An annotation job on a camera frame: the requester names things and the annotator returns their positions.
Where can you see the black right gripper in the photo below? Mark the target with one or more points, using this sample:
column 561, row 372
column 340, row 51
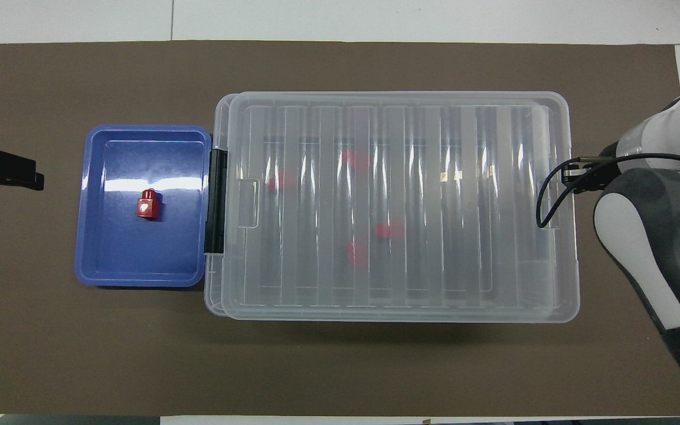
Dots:
column 600, row 176

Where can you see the red block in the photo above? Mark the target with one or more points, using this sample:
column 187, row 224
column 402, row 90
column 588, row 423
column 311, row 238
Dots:
column 388, row 230
column 148, row 206
column 356, row 159
column 281, row 182
column 356, row 255

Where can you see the clear plastic box lid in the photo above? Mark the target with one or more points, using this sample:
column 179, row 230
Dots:
column 434, row 265

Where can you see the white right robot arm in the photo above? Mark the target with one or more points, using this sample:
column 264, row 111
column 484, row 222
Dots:
column 647, row 236

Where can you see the blue plastic tray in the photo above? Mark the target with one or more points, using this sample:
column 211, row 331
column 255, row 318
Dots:
column 115, row 248

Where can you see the black box latch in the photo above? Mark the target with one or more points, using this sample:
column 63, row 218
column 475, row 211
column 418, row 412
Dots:
column 216, row 200

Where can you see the clear plastic storage box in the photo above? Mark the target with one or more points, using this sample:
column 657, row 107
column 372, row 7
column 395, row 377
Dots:
column 212, row 289

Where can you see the brown table mat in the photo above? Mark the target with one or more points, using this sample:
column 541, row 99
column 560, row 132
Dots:
column 375, row 372

